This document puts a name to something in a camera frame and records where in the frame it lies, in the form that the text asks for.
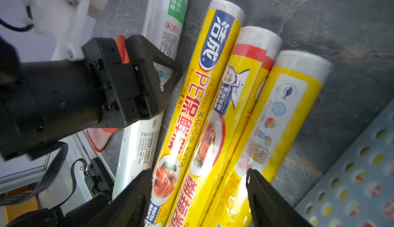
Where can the light blue plastic basket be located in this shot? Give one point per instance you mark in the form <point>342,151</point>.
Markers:
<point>358,190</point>

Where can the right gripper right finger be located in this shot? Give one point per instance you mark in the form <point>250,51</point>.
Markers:
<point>268,207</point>

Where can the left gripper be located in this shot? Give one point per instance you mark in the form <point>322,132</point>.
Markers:
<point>43,102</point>

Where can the yellow plastic wrap roll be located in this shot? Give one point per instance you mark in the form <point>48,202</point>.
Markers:
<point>218,35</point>
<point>248,66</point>
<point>288,95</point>

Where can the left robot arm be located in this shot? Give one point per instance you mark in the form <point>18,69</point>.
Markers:
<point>44,102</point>

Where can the white plastic wrap roll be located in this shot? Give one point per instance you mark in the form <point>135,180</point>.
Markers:
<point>162,27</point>

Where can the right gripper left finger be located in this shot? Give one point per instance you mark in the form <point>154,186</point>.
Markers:
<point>130,208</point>

